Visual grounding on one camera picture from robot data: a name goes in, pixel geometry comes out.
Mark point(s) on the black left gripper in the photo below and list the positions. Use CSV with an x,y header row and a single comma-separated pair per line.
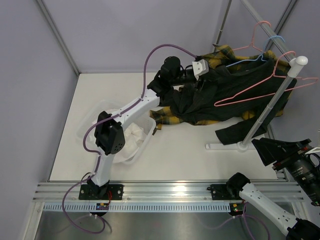
x,y
204,84

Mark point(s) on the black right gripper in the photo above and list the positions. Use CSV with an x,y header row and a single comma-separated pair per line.
x,y
269,150

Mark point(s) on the dark green striped shirt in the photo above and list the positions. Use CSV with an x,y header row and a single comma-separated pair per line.
x,y
225,100

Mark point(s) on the white shirt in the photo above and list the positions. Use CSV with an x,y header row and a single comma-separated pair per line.
x,y
135,140

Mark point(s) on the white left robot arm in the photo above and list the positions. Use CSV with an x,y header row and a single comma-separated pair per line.
x,y
97,186

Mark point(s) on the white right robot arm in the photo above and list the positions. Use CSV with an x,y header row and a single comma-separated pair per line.
x,y
240,188

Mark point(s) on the yellow plaid shirt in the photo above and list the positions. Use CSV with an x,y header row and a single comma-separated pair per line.
x,y
172,117

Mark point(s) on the white plastic basket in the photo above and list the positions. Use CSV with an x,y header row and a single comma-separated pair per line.
x,y
147,123

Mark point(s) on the grey clothes rack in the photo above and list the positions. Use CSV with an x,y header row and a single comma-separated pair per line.
x,y
296,65

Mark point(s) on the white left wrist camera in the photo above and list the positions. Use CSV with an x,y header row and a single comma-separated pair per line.
x,y
200,68

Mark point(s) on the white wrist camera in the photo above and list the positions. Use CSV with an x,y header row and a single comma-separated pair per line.
x,y
314,150
200,68

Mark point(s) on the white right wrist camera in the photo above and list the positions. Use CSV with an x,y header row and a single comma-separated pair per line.
x,y
314,150

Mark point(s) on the white slotted cable duct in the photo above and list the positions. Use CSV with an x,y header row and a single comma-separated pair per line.
x,y
151,207

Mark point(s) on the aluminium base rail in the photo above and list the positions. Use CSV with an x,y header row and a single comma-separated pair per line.
x,y
162,190

